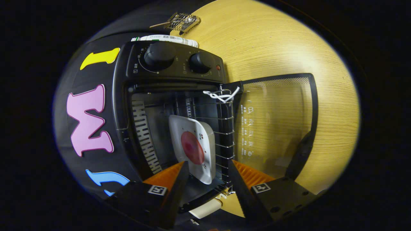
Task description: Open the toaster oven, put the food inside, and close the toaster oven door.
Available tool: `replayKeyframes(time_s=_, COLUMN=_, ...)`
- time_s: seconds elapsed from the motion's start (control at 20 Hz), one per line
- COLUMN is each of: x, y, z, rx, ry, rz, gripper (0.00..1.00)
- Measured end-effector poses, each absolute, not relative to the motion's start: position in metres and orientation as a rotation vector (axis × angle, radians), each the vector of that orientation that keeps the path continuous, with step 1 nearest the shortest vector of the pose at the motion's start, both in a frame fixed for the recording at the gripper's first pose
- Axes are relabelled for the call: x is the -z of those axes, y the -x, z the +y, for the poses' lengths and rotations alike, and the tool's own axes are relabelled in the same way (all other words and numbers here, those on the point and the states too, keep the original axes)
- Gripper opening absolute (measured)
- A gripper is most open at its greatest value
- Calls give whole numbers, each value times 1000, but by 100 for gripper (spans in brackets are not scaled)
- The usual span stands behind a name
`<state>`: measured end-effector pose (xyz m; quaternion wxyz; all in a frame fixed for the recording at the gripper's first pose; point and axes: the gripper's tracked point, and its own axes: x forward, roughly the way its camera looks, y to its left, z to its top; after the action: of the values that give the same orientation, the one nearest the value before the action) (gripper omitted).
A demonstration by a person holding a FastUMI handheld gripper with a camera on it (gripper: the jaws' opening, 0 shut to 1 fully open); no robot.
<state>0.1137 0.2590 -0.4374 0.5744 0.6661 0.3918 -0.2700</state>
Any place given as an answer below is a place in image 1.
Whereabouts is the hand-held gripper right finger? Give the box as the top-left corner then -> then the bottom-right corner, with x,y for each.
227,159 -> 320,227

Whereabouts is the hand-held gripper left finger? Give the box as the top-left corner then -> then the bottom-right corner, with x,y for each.
106,160 -> 190,229

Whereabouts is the white square plate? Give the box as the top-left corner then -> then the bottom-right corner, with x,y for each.
169,115 -> 216,185

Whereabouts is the pink meat slice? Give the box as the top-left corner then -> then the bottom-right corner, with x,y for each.
180,131 -> 206,165

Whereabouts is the black toaster oven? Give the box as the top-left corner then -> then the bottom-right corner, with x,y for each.
111,40 -> 319,214

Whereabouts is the cream white toaster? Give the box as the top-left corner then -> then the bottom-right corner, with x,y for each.
189,198 -> 223,220

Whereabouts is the white bottle green label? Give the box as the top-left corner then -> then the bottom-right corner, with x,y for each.
131,34 -> 199,48

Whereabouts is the wire oven rack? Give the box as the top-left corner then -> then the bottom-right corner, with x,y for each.
173,85 -> 235,193

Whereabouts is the white string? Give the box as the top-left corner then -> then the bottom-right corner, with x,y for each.
203,86 -> 240,104

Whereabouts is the metal wire basket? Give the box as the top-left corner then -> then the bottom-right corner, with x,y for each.
164,12 -> 201,35

